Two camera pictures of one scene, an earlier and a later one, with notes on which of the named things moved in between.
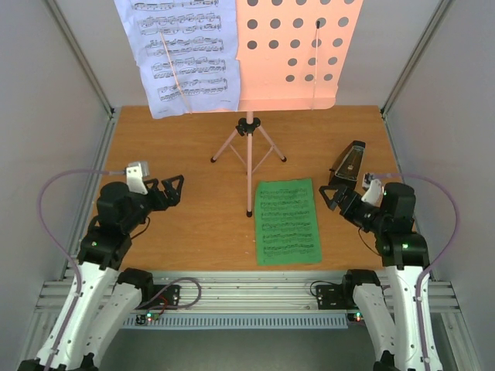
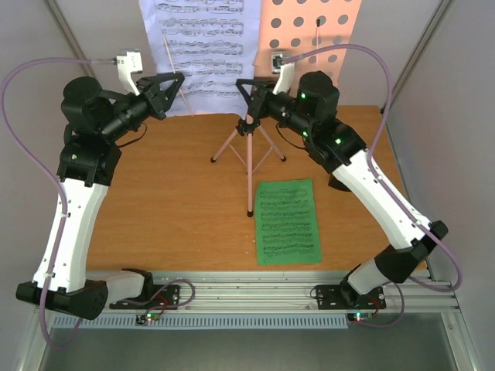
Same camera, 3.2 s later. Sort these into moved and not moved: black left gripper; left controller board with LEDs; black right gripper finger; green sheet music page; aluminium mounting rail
Moved: black left gripper; black right gripper finger
Not moved: green sheet music page; aluminium mounting rail; left controller board with LEDs
